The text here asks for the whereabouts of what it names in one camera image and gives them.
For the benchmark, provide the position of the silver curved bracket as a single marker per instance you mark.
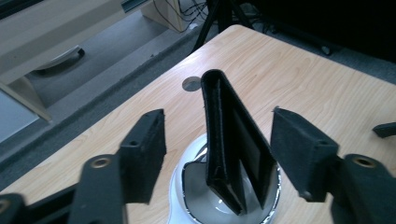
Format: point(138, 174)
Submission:
point(63, 57)

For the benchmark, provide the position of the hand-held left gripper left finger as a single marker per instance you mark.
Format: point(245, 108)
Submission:
point(143, 158)

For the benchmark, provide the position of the black tripod stand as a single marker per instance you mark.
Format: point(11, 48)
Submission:
point(222, 15)

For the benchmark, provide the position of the light wooden cabinet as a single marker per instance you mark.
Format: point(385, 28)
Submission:
point(168, 12)

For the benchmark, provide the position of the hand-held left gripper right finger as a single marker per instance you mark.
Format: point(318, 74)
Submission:
point(302, 155)

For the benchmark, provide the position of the black stand foot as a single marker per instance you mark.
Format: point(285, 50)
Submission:
point(311, 39)

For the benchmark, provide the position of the black wallet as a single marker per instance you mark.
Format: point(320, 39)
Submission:
point(229, 137)

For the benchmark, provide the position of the grey round table grommet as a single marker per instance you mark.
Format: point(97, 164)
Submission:
point(191, 84)

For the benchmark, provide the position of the white round container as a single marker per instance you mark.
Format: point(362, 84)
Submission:
point(199, 193)

